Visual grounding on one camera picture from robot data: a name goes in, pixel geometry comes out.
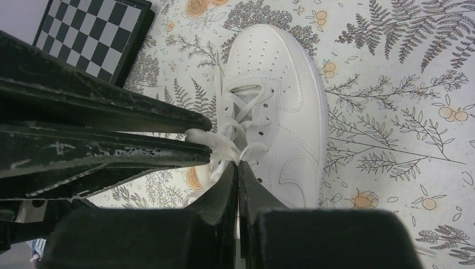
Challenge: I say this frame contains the white sneaker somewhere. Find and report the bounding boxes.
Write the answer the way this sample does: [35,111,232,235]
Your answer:
[184,24,328,208]

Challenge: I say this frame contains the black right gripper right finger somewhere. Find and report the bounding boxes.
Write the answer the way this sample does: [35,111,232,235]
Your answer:
[237,161,422,268]

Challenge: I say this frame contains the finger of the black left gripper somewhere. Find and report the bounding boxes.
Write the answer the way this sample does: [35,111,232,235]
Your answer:
[1,33,212,133]

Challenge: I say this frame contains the black white chessboard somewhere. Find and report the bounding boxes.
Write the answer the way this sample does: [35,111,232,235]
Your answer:
[33,0,155,87]

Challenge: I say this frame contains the floral patterned table mat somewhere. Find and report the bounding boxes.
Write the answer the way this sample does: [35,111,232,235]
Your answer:
[87,0,475,269]

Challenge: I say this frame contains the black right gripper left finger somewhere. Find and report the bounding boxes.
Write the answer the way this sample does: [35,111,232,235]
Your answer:
[39,164,238,268]

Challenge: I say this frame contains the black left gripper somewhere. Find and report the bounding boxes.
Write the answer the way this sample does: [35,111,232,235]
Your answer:
[1,124,211,253]

